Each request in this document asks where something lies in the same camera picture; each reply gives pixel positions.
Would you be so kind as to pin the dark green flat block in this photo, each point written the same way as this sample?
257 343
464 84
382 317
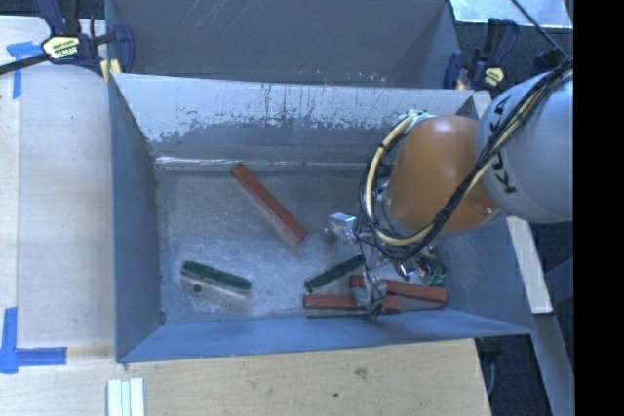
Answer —
217 278
334 274

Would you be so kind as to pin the grey metal bin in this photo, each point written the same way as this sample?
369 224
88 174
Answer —
273 131

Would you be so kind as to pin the red-brown flat block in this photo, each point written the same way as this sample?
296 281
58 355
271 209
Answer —
329 301
268 203
414 291

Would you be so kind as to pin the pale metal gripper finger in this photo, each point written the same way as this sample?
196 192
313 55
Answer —
359 296
378 299

